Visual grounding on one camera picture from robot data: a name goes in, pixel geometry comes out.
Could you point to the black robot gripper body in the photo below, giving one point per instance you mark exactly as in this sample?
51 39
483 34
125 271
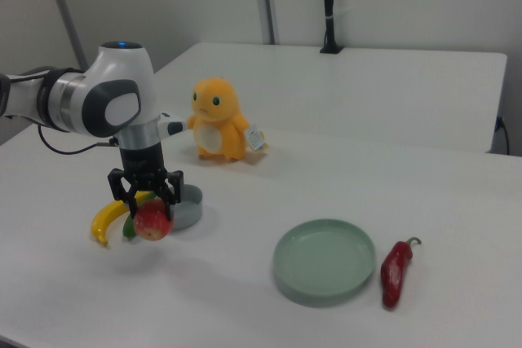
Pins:
142 164

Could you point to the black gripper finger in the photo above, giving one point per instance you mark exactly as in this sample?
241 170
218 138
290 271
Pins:
173 193
120 189

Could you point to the red apple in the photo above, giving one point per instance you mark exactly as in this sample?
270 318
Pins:
153 223

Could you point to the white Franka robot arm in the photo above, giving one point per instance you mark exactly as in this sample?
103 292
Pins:
118 79

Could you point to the small grey bowl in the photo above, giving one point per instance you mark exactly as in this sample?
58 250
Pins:
189 213

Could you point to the yellow banana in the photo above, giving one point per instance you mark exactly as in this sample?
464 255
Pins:
104 219

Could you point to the orange plush dinosaur toy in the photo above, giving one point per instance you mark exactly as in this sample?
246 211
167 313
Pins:
218 120

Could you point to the pale green round plate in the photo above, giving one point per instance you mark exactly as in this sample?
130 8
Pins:
324 262

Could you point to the red chili pepper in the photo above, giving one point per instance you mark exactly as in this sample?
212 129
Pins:
395 274

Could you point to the black pole with base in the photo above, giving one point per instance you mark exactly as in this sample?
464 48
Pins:
329 5

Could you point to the grey aluminium partition post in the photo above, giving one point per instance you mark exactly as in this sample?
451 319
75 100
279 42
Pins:
269 1

